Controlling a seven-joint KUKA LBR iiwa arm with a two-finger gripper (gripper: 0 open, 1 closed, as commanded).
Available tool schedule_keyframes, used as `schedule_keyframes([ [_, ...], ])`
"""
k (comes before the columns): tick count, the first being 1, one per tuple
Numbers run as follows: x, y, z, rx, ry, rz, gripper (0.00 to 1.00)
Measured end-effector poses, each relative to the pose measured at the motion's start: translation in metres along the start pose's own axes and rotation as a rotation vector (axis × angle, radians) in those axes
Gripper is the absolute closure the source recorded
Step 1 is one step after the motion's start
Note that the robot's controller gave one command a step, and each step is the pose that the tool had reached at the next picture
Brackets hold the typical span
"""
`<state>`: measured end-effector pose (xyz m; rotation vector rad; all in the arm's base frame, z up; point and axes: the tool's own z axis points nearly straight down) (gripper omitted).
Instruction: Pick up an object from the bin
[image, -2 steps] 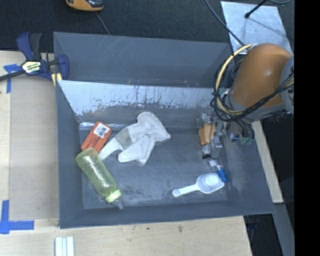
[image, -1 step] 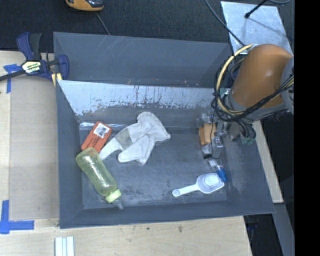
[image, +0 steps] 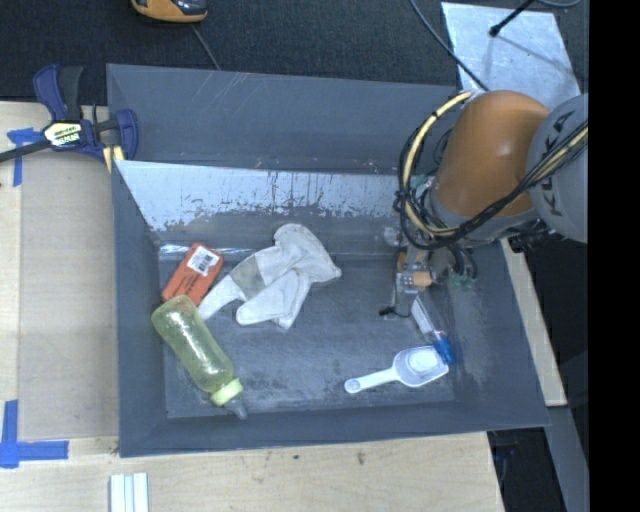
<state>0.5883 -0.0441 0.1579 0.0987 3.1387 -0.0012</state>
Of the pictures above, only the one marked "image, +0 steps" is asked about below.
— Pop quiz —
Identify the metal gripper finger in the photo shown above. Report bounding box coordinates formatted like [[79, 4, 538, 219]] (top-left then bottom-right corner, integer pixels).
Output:
[[392, 272, 417, 315]]

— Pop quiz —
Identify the white plastic scoop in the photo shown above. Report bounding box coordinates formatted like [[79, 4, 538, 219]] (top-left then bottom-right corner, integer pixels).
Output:
[[343, 344, 450, 395]]

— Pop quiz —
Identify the grey metal bin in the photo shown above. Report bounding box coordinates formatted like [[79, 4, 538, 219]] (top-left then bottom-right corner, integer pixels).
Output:
[[104, 63, 552, 459]]

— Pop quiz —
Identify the white cloth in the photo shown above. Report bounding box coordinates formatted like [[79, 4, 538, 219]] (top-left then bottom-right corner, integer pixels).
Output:
[[197, 223, 343, 331]]

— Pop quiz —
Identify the orange packet with barcode label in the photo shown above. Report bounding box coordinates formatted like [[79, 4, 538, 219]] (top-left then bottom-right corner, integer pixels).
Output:
[[160, 242, 225, 307]]

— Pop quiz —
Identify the yellow baby bottle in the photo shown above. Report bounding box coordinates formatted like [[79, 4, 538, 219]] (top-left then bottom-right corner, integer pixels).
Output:
[[150, 294, 249, 421]]

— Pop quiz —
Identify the pale wood flat board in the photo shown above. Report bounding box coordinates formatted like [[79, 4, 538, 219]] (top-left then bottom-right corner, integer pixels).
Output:
[[18, 105, 121, 442]]

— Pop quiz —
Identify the black cylinder on white bracket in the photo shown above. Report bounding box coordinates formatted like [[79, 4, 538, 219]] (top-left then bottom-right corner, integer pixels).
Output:
[[507, 227, 550, 254]]

